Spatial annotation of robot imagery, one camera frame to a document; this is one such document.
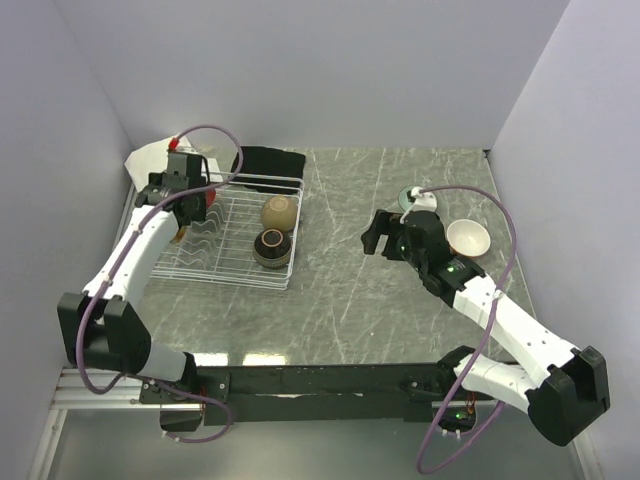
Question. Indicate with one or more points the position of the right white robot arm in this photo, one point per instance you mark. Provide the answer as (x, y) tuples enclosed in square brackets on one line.
[(562, 388)]

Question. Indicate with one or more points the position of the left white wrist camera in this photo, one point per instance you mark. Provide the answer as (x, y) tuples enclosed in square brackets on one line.
[(175, 144)]

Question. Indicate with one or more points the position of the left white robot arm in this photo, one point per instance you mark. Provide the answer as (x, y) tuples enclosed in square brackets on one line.
[(100, 326)]

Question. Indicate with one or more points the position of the light blue bowl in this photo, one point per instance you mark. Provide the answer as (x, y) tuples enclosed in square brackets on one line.
[(412, 195)]

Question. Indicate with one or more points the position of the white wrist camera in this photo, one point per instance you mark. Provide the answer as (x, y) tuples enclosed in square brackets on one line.
[(175, 144), (414, 208)]

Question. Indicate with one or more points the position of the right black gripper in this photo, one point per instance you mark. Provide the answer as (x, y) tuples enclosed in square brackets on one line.
[(385, 223)]

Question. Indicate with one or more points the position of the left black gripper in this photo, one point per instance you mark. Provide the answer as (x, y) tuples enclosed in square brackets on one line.
[(200, 215)]

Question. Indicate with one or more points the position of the dark red bowl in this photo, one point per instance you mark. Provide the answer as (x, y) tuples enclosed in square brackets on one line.
[(210, 197)]

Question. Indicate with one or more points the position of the beige floral bowl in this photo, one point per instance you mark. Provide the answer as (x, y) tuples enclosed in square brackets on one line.
[(177, 239)]

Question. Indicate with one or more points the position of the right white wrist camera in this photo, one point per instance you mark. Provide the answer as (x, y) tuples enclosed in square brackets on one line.
[(414, 208)]

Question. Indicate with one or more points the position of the white wire dish rack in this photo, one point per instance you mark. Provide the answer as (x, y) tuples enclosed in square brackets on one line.
[(220, 249)]

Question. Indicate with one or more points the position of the black folded cloth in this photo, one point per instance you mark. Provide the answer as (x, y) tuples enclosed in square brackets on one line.
[(270, 170)]

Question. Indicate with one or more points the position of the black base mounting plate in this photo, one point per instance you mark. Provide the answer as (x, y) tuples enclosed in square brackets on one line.
[(405, 391)]

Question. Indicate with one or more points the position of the white folded cloth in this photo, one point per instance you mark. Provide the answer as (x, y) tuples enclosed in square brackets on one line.
[(153, 158)]

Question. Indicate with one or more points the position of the tan ceramic bowl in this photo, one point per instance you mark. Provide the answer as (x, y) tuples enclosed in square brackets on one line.
[(279, 212)]

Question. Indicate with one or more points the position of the dark brown patterned bowl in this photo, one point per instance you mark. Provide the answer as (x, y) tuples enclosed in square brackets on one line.
[(272, 249)]

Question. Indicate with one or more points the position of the orange bowl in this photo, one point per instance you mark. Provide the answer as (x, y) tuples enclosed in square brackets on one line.
[(468, 238)]

